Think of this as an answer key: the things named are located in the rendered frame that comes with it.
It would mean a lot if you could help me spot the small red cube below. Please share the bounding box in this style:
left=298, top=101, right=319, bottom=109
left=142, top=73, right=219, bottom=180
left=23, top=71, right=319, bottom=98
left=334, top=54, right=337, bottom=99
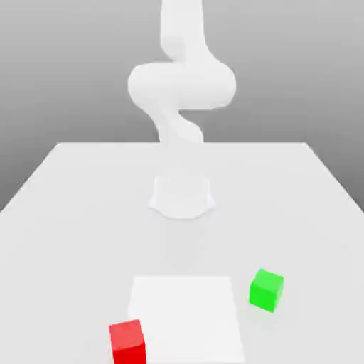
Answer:
left=108, top=318, right=148, bottom=364

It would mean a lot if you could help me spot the small green cube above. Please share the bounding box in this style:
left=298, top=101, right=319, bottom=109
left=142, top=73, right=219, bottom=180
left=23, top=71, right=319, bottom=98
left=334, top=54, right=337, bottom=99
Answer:
left=248, top=267, right=285, bottom=314

